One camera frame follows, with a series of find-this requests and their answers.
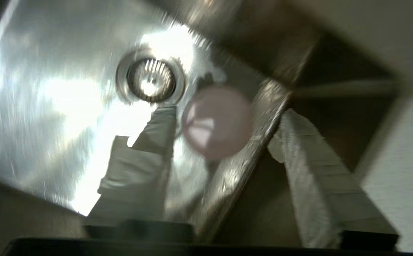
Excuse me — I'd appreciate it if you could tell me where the stainless steel sink basin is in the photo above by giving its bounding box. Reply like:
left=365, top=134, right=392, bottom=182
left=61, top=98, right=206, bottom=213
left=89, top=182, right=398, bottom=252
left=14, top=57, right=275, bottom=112
left=0, top=0, right=409, bottom=246

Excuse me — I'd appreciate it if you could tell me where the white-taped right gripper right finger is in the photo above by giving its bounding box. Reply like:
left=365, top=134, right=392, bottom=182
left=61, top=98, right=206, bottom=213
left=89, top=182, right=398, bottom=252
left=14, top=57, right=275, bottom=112
left=267, top=108, right=399, bottom=250

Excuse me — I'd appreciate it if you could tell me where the round metal drain strainer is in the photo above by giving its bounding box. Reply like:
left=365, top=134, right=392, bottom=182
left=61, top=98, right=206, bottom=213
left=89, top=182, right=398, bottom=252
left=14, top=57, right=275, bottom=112
left=116, top=48, right=187, bottom=105

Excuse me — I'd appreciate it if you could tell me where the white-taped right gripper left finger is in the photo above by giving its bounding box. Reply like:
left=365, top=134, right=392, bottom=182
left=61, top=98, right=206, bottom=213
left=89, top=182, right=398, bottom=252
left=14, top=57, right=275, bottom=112
left=83, top=105, right=195, bottom=239

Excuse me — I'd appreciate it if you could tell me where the pink plastic bowl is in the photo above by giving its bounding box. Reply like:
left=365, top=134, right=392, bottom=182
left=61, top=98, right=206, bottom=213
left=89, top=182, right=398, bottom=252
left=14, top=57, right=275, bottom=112
left=182, top=85, right=255, bottom=160

